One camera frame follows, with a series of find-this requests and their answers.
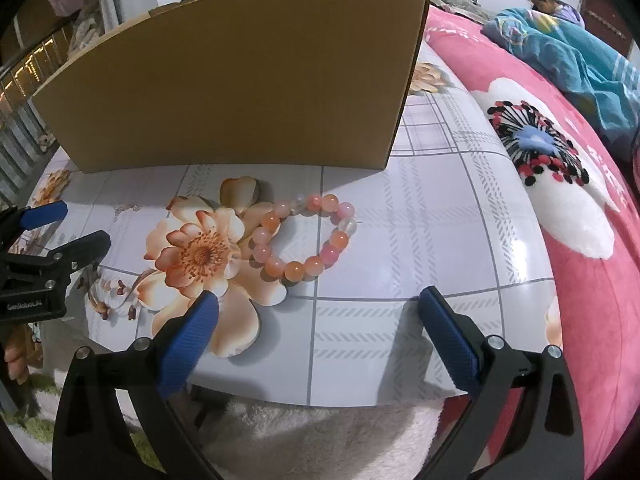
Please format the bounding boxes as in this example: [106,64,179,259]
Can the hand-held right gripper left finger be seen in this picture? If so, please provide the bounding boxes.
[54,291,223,480]

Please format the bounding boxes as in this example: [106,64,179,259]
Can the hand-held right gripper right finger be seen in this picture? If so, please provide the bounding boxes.
[415,286,585,480]

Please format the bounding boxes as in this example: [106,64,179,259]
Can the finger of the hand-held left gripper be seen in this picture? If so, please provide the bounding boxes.
[0,230,112,281]
[0,200,69,235]

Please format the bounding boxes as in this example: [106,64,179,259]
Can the pink orange bead bracelet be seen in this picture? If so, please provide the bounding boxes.
[249,192,359,283]

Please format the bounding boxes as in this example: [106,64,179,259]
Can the cardboard box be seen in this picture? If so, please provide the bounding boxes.
[31,0,432,175]

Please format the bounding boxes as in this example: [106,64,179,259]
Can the metal rack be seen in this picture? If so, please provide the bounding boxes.
[0,30,76,201]

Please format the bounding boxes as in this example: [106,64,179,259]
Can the pink floral blanket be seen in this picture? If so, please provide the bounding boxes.
[422,5,640,480]

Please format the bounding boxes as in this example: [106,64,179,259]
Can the white fluffy rug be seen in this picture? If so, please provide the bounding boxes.
[15,390,481,480]

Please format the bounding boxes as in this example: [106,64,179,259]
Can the blue printed blanket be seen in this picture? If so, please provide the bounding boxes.
[481,7,640,133]

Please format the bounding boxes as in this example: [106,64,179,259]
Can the brown door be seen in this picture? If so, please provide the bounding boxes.
[582,0,633,56]

